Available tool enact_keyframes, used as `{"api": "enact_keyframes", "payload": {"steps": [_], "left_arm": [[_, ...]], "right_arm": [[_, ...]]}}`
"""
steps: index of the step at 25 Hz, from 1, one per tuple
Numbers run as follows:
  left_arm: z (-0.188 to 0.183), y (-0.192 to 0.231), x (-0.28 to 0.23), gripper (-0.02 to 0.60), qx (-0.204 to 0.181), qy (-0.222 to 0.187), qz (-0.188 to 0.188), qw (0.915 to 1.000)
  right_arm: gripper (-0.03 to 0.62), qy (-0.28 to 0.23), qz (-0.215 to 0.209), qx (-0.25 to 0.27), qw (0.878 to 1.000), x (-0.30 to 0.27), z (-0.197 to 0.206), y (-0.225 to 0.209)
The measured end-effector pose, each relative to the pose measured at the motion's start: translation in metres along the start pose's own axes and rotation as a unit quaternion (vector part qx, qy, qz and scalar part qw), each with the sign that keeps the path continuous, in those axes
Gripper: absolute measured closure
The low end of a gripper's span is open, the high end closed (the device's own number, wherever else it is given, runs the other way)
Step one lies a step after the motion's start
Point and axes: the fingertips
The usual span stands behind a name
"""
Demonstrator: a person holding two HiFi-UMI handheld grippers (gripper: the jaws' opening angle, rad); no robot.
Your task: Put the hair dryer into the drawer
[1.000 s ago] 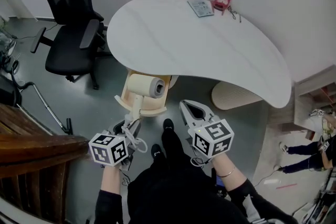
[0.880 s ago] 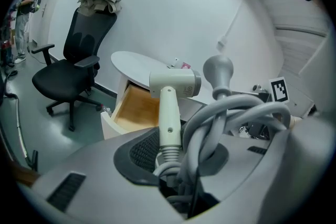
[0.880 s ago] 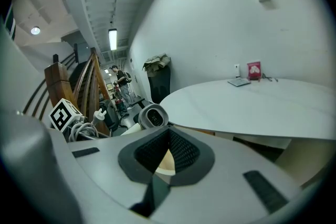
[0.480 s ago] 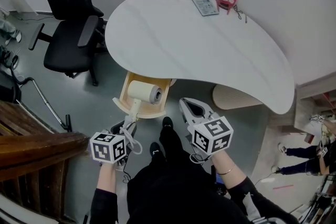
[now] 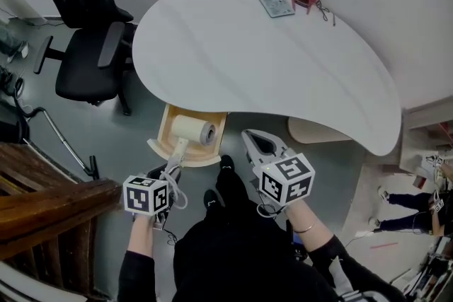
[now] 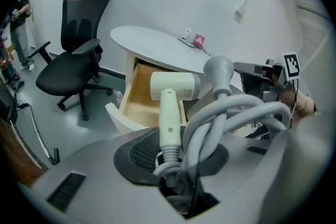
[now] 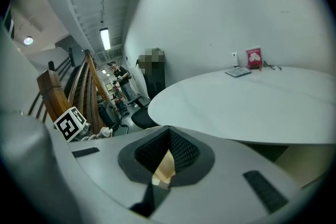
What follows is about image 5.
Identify large wooden drawer white front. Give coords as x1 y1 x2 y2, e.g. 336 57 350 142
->
147 104 229 168

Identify white cabinet with wooden drawer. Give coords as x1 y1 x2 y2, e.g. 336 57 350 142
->
132 0 403 157

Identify person's right forearm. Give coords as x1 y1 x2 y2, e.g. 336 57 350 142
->
285 201 408 302

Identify cream hair dryer with cord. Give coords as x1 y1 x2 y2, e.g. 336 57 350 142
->
159 114 217 210

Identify grey-blue flat packet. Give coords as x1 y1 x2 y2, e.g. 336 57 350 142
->
254 0 296 18

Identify person's black right shoe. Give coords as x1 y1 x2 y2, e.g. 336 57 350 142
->
219 154 237 173

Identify brown wooden frame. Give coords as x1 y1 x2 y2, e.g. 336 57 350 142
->
0 141 123 298

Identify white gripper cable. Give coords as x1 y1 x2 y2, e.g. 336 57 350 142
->
256 203 281 219

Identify person's left forearm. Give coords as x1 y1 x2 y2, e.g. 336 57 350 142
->
118 214 157 302

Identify person's black shoe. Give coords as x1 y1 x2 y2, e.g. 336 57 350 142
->
203 189 223 210
219 154 237 173

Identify black office chair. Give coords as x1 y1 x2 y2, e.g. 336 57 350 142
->
33 0 137 117

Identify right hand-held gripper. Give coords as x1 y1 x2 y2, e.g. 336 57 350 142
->
241 129 316 207

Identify thin wrist bracelet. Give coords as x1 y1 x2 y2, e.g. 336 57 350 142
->
292 218 319 234

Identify person's legs in black trousers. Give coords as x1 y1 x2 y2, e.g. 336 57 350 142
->
172 165 337 302

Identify black eyelash curler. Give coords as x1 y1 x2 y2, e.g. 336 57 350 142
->
316 0 337 28

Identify metal vacuum cleaner tube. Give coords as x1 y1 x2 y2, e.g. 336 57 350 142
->
21 105 100 181

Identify person's black left shoe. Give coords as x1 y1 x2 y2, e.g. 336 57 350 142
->
203 189 223 210

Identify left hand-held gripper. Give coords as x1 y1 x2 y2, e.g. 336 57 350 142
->
122 163 183 231

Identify beige open shelf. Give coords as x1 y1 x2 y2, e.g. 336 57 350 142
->
399 95 453 174

